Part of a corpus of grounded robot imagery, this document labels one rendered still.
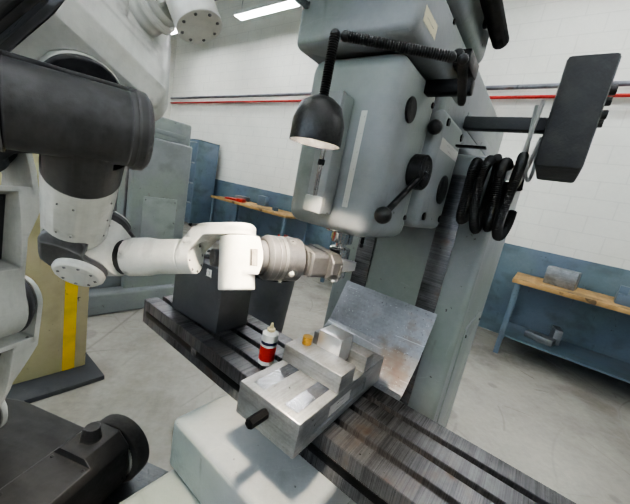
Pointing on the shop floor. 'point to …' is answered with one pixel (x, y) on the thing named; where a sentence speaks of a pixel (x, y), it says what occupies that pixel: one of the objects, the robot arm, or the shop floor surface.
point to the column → (433, 290)
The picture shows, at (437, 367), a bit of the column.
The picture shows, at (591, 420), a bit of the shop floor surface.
